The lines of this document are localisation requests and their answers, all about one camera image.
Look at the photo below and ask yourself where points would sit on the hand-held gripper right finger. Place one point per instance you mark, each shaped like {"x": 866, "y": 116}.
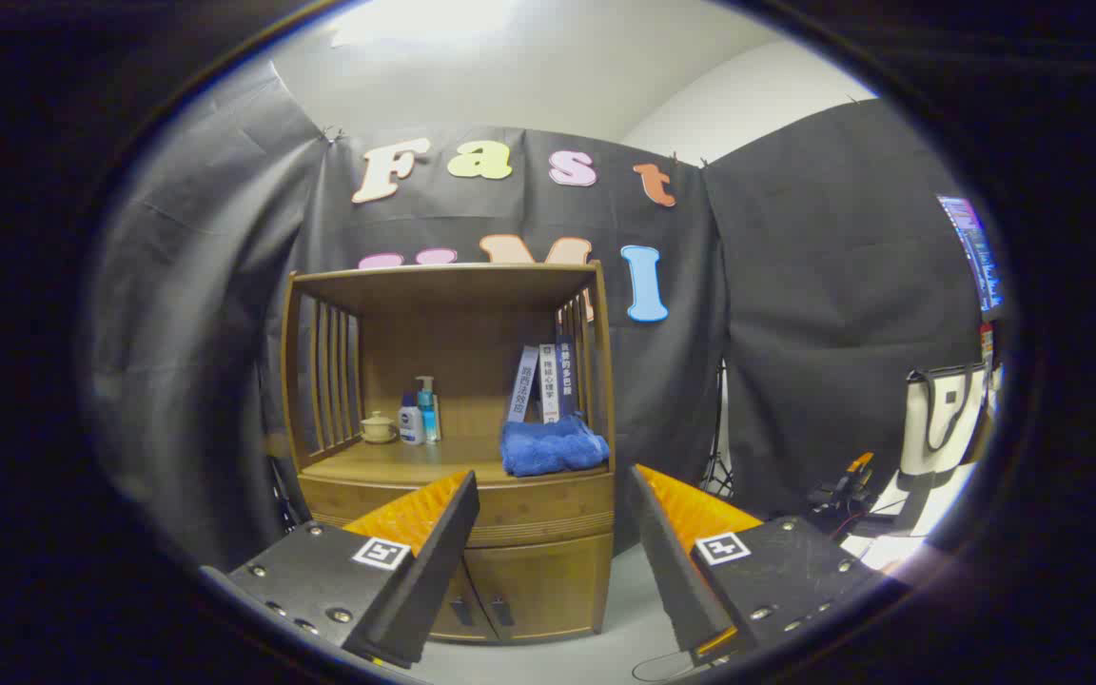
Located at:
{"x": 672, "y": 561}

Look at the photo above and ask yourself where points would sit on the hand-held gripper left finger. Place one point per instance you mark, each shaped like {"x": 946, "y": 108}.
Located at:
{"x": 434, "y": 571}

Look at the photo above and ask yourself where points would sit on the wooden drawer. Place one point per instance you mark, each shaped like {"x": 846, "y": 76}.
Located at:
{"x": 538, "y": 509}

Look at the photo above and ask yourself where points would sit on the wooden cabinet door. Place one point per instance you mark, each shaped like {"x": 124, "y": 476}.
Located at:
{"x": 557, "y": 590}
{"x": 460, "y": 582}

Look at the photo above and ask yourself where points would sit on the wooden countertop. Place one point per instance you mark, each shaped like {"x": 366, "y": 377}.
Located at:
{"x": 396, "y": 461}

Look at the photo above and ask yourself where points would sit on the wooden cabinet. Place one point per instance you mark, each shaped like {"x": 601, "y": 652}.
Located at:
{"x": 453, "y": 342}

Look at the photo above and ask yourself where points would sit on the black tripod stand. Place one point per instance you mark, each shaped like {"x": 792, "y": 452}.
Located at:
{"x": 717, "y": 476}

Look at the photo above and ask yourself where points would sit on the white bottle blue cap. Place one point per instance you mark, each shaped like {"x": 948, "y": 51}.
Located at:
{"x": 411, "y": 426}

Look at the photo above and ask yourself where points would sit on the beige lidded teacup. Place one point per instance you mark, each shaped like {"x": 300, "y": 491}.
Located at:
{"x": 379, "y": 428}

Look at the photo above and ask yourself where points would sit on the blue pump bottle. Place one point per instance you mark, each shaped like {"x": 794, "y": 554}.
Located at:
{"x": 428, "y": 414}

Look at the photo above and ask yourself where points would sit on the blue folded towel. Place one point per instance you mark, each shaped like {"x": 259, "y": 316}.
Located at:
{"x": 553, "y": 447}

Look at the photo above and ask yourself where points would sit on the black orange tool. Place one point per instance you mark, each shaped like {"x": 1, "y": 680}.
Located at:
{"x": 843, "y": 495}

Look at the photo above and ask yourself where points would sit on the grey book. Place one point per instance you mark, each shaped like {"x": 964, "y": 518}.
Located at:
{"x": 521, "y": 385}

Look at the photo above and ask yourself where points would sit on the dark blue book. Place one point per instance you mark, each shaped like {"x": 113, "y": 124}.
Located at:
{"x": 567, "y": 376}

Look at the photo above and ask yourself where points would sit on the white spine book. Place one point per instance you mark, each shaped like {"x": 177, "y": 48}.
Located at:
{"x": 549, "y": 385}

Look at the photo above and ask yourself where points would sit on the computer monitor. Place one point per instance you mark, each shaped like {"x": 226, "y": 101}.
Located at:
{"x": 976, "y": 252}

